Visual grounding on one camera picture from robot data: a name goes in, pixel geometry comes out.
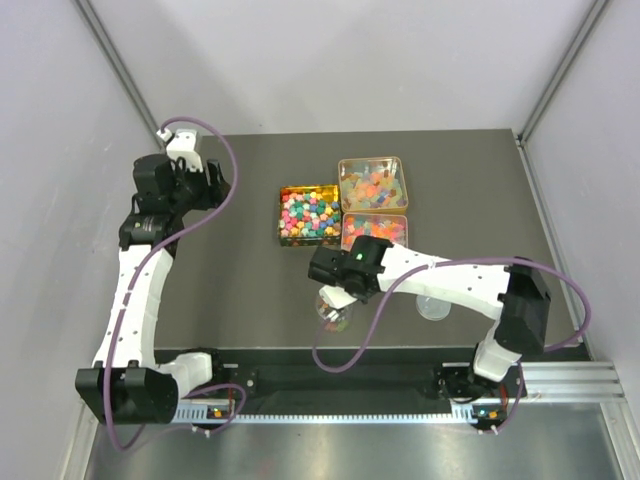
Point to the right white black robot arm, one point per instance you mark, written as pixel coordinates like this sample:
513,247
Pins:
512,293

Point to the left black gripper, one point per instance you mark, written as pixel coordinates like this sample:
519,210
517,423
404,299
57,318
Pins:
201,183

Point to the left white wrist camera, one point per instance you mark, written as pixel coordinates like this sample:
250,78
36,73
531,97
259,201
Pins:
183,144

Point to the pink tin of bright gummies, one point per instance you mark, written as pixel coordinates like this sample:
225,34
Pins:
390,227

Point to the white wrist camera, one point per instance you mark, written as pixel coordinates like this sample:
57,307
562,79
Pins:
336,297
183,144

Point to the gold tin of star candies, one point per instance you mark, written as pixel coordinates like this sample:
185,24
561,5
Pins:
309,216

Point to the clear plastic jar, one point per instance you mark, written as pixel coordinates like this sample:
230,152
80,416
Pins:
334,320

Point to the clear round jar lid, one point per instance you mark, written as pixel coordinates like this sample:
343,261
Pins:
432,309

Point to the aluminium front rail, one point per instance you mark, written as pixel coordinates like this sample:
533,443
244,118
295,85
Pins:
563,383

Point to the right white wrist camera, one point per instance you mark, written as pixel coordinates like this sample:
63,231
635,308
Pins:
336,297

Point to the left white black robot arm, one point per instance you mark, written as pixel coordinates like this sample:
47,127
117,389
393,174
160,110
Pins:
124,376

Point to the gold tin of pastel gummies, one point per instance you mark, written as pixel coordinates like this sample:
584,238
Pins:
373,185

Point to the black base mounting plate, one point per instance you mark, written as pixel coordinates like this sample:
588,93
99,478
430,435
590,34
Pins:
429,381

